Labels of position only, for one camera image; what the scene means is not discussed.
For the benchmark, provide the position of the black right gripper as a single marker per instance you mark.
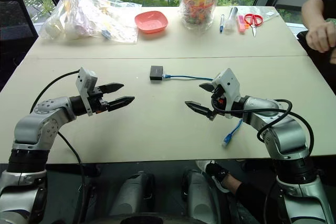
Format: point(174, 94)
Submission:
point(218, 95)

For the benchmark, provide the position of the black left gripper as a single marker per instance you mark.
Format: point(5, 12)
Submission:
point(97, 102)

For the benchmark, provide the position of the person's bare right forearm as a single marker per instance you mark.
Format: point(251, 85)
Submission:
point(311, 11)

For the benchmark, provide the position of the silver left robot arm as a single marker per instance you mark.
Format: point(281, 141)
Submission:
point(39, 127)

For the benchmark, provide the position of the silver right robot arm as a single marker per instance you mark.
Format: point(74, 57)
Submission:
point(286, 132)

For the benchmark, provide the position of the small black box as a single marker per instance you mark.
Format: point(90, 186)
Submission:
point(156, 73)

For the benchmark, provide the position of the person's right hand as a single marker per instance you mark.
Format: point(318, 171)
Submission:
point(320, 36)

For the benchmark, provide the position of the blue pen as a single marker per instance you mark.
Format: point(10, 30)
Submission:
point(222, 23)

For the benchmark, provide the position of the black and white sneaker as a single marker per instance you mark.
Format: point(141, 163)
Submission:
point(216, 172)

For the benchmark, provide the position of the pink plastic bowl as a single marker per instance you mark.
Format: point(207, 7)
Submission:
point(151, 22)

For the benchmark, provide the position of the clear plastic tube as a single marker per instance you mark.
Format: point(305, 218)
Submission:
point(231, 19)

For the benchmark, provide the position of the small orange clip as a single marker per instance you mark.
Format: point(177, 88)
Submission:
point(247, 26)

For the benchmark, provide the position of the pink highlighter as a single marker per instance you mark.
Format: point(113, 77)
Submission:
point(241, 23)

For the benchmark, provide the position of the clear plastic bag of items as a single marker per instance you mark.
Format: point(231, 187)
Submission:
point(84, 16)

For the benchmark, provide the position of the clear bag of colourful candies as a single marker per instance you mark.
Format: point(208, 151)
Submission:
point(200, 3)

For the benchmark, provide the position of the grey rounded robot leg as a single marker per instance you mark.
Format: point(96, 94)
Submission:
point(199, 197)
point(134, 195)

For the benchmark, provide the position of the flat clear plastic bag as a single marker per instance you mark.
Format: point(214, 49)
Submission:
point(269, 12)

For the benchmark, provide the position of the person's leg in black trousers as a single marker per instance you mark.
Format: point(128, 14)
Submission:
point(249, 200)

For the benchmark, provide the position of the black mesh office chair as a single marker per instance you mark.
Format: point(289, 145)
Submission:
point(15, 32)

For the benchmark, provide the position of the person's black trousers lap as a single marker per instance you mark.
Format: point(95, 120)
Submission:
point(323, 69)

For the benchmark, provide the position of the person's black shirt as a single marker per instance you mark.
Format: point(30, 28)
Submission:
point(328, 1)

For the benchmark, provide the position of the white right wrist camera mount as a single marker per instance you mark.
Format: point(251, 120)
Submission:
point(231, 87)

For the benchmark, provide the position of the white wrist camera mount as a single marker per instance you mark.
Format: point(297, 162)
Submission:
point(231, 87)
point(85, 81)

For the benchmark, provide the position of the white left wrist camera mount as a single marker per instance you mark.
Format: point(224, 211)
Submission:
point(85, 81)

